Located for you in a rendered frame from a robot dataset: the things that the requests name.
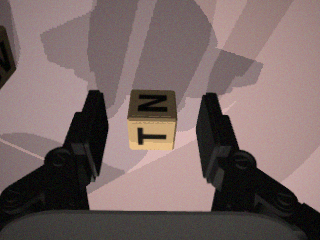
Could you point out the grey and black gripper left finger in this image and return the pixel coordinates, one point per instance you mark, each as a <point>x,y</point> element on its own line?
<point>67,170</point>

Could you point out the tan letter block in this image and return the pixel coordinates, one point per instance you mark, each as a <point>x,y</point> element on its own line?
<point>152,120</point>
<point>7,64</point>

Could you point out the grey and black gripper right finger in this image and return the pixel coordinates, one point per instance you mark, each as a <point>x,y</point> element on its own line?
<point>224,164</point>

